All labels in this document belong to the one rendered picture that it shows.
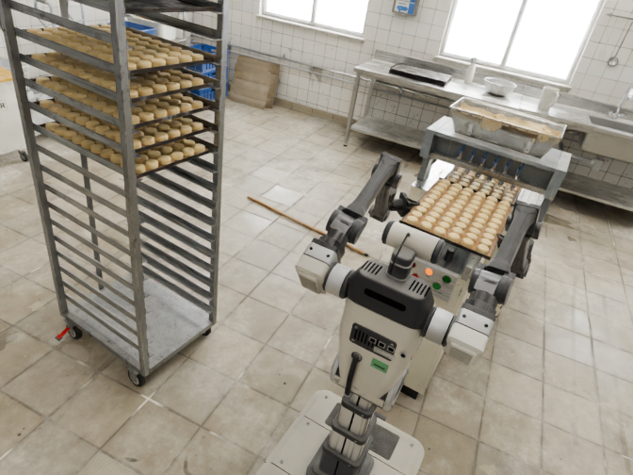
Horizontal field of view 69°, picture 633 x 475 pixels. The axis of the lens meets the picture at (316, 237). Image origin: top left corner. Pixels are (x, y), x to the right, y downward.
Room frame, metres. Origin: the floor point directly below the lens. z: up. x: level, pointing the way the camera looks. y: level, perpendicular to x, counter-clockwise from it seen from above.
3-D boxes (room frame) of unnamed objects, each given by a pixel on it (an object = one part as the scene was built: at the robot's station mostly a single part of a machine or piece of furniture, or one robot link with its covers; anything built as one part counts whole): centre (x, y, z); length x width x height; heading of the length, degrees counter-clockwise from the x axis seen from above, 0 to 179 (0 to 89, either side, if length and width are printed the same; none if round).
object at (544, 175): (2.47, -0.88, 1.01); 0.72 x 0.33 x 0.34; 65
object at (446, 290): (1.68, -0.51, 0.77); 0.24 x 0.04 x 0.14; 65
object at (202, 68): (5.96, 1.79, 0.50); 0.60 x 0.40 x 0.20; 163
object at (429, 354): (2.01, -0.67, 0.45); 0.70 x 0.34 x 0.90; 155
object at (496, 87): (4.99, -1.58, 0.94); 0.33 x 0.33 x 0.12
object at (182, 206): (1.95, 0.76, 0.78); 0.64 x 0.03 x 0.03; 63
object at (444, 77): (5.20, -0.80, 0.93); 0.60 x 0.40 x 0.01; 72
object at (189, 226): (1.95, 0.76, 0.69); 0.64 x 0.03 x 0.03; 63
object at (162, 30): (5.26, 2.13, 0.89); 0.44 x 0.36 x 0.20; 80
